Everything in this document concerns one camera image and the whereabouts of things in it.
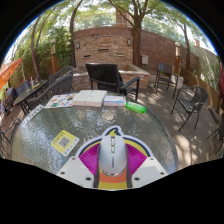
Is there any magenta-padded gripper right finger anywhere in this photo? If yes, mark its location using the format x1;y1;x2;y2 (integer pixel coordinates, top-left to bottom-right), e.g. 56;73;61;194
125;143;169;190

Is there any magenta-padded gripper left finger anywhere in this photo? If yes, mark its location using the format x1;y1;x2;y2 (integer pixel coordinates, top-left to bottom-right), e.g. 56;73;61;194
55;142;101;190

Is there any white computer mouse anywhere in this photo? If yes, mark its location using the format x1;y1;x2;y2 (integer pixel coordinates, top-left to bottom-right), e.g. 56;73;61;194
97;133;128;178

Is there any yellow square code card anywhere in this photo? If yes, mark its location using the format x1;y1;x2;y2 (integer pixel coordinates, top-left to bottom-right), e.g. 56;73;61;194
50;129;81;157

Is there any green packet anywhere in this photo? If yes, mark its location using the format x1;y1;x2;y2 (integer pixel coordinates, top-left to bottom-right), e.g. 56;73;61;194
125;100;147;115

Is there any black metal mesh chair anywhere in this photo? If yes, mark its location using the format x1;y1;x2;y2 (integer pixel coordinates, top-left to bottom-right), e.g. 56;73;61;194
170;85;210;133
0;116;22;159

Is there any black wooden slatted chair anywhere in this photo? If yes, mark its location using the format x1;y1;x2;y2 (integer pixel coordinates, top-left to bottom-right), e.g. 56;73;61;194
85;62;142;102

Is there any dark round side table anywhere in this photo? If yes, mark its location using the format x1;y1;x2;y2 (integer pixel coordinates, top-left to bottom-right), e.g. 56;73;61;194
13;79;49;116

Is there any black wicker armchair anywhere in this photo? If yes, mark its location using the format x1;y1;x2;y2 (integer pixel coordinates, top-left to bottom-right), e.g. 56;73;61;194
48;65;75;86

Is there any dark folding chair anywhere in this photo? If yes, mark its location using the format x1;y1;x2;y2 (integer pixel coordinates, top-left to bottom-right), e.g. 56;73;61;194
154;61;184;100

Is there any blue mesh chair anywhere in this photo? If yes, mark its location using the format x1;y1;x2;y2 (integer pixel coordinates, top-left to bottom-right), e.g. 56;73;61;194
15;79;30;97

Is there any stone brick fireplace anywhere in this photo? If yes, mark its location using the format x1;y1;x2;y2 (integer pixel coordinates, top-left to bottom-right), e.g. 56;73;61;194
72;26;151;90

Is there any tree with forked trunk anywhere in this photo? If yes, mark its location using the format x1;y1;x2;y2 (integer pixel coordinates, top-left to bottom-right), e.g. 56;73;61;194
108;0;153;68

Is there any orange parasol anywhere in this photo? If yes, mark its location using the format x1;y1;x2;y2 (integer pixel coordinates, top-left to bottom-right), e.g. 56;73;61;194
0;58;24;90

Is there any wooden lamp post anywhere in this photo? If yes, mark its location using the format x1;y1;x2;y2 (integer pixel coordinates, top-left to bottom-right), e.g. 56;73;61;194
49;38;58;75
174;41;181;75

